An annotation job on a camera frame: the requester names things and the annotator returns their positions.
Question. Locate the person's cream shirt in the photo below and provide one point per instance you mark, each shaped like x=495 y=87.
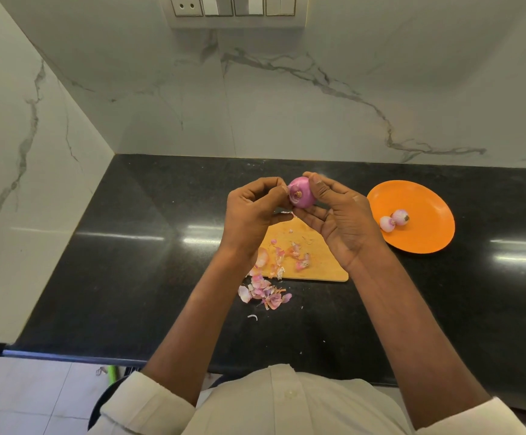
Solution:
x=290 y=403

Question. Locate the person's right thumb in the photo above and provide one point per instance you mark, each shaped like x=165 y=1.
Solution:
x=321 y=187

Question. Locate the person's right forearm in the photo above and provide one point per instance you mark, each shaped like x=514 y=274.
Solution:
x=417 y=339

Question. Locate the wooden cutting board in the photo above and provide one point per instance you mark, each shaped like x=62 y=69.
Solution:
x=319 y=262

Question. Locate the person's left hand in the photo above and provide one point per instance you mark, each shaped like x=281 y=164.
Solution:
x=245 y=217

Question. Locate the orange round plate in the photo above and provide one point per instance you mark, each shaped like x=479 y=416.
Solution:
x=426 y=226

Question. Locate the green plastic object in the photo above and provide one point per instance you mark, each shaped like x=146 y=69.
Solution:
x=113 y=375

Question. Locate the person's left forearm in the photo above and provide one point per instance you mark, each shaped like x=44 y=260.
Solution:
x=195 y=326

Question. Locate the pile of pink onion peels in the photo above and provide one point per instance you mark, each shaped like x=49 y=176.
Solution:
x=263 y=289

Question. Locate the purple onion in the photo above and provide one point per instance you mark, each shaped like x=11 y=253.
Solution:
x=303 y=197

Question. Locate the person's right hand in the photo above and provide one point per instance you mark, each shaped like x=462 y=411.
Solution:
x=349 y=226

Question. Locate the white wall switch panel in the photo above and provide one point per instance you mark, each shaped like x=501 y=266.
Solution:
x=236 y=11

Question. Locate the peeled pale onion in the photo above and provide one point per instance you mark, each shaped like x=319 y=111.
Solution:
x=387 y=224
x=400 y=216

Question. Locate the black round bin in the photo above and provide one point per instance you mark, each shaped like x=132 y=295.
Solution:
x=102 y=400

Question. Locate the person's left thumb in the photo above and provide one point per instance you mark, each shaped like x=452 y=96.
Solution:
x=282 y=218

